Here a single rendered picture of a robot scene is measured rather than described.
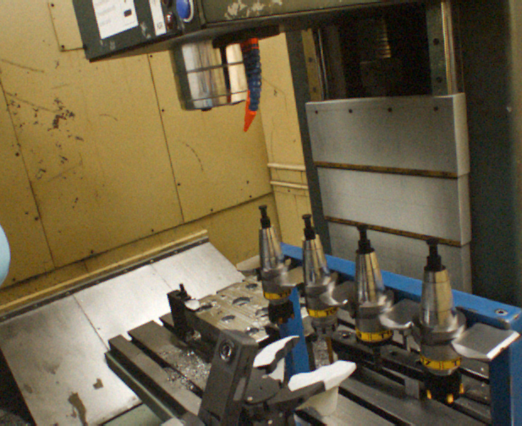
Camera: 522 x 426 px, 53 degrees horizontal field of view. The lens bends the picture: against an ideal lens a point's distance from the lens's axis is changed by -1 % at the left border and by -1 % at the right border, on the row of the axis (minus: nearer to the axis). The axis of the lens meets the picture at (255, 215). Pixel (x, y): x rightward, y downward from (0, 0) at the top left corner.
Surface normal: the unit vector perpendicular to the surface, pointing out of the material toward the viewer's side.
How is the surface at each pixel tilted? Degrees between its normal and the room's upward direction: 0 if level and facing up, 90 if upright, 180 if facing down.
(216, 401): 60
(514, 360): 90
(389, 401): 0
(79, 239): 90
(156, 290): 24
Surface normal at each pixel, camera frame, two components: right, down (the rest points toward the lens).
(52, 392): 0.08, -0.81
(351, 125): -0.80, 0.29
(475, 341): -0.17, -0.95
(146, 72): 0.59, 0.13
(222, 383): -0.75, -0.20
